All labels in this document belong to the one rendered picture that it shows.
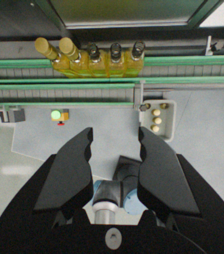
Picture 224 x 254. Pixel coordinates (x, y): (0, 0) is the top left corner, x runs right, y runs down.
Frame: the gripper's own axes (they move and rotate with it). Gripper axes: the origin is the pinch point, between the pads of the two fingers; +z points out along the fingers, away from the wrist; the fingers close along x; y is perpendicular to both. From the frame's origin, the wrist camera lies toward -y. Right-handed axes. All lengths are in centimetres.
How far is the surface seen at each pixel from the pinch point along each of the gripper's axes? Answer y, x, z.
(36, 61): -6, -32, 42
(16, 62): -6, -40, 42
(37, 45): -9.4, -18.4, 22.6
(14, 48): -12, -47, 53
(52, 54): -7.6, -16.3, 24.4
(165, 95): 13, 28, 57
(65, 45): -9.2, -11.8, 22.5
